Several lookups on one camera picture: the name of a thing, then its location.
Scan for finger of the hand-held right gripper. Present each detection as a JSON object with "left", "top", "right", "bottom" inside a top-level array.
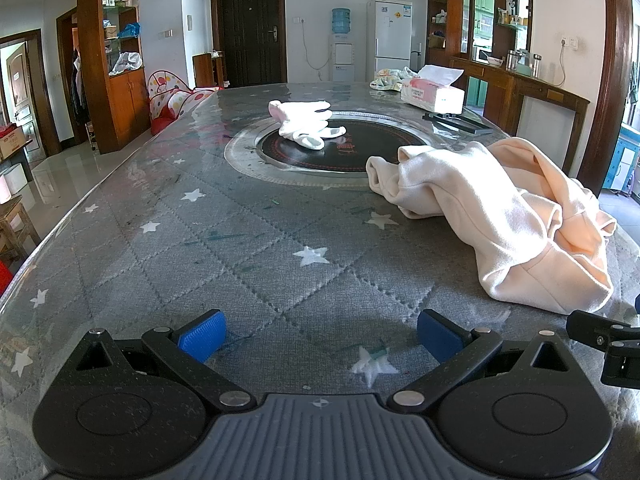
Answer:
[{"left": 567, "top": 310, "right": 640, "bottom": 387}]

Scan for small wooden cabinet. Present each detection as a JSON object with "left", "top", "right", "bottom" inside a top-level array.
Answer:
[{"left": 192, "top": 52, "right": 224, "bottom": 89}]

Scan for dark wooden door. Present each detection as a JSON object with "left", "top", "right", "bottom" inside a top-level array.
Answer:
[{"left": 210, "top": 0, "right": 287, "bottom": 88}]

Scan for cream sweatshirt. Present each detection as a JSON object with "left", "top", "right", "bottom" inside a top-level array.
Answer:
[{"left": 366, "top": 138, "right": 618, "bottom": 316}]

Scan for white refrigerator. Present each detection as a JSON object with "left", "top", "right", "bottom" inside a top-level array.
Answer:
[{"left": 366, "top": 0, "right": 414, "bottom": 83}]

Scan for round black induction hotplate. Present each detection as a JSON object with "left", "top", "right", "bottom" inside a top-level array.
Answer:
[{"left": 256, "top": 117, "right": 416, "bottom": 177}]

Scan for black flat board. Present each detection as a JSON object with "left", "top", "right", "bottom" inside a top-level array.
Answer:
[{"left": 422, "top": 111, "right": 495, "bottom": 136}]

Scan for white pink tissue box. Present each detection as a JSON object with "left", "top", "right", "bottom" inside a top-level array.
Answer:
[{"left": 401, "top": 65, "right": 466, "bottom": 114}]

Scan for cardboard box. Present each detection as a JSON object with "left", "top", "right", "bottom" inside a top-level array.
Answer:
[{"left": 0, "top": 124, "right": 27, "bottom": 160}]

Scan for light blue small cabinet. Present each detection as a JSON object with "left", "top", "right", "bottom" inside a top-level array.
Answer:
[{"left": 602, "top": 127, "right": 640, "bottom": 196}]

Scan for wooden wall shelf unit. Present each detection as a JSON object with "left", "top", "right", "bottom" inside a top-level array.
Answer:
[{"left": 427, "top": 0, "right": 533, "bottom": 68}]

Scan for white round container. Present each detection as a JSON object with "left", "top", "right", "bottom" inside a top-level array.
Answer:
[{"left": 0, "top": 162, "right": 28, "bottom": 204}]

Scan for hanging dark coats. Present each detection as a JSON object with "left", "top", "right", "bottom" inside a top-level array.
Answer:
[{"left": 70, "top": 47, "right": 92, "bottom": 126}]

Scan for white water dispenser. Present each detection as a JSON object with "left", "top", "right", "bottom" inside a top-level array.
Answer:
[{"left": 328, "top": 34, "right": 356, "bottom": 82}]

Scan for wooden sideboard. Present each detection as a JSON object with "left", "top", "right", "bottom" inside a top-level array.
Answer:
[{"left": 450, "top": 56, "right": 591, "bottom": 181}]

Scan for grey star quilted table cover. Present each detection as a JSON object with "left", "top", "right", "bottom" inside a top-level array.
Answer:
[{"left": 0, "top": 82, "right": 640, "bottom": 411}]

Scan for patterned plastic bag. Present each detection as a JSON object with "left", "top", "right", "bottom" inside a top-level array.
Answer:
[{"left": 370, "top": 66, "right": 421, "bottom": 92}]

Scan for wooden stool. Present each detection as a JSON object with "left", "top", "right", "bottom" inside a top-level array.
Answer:
[{"left": 0, "top": 195, "right": 42, "bottom": 267}]

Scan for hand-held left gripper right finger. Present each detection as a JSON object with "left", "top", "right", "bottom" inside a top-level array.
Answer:
[{"left": 387, "top": 309, "right": 572, "bottom": 413}]

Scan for wooden archway frame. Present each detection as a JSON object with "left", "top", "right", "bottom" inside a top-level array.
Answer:
[{"left": 577, "top": 0, "right": 636, "bottom": 196}]

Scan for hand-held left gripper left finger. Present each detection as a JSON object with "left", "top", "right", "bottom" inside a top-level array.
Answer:
[{"left": 70, "top": 309, "right": 257, "bottom": 409}]

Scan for wooden doorway frame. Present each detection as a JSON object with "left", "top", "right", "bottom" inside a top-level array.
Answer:
[{"left": 0, "top": 29, "right": 62, "bottom": 158}]

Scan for tall wooden display cabinet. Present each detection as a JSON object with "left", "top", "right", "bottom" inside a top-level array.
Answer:
[{"left": 76, "top": 0, "right": 151, "bottom": 155}]

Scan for polka dot play tent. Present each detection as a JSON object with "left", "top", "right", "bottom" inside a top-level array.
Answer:
[{"left": 146, "top": 70, "right": 221, "bottom": 135}]

